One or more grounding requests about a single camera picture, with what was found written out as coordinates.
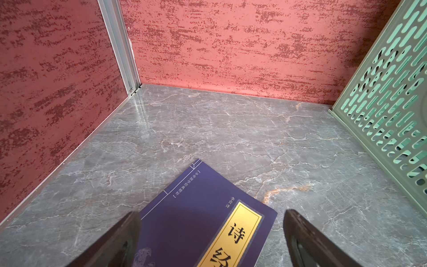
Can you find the green file organizer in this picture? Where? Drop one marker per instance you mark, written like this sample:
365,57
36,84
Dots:
384,105

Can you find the aluminium corner post left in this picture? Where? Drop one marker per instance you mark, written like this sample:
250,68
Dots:
115,24

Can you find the purple book yellow label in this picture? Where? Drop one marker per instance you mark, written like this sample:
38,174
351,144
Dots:
203,220

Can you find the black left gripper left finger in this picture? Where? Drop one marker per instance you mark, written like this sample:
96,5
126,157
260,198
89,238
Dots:
116,248

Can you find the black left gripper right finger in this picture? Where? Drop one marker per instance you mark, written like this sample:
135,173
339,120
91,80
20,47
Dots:
309,247

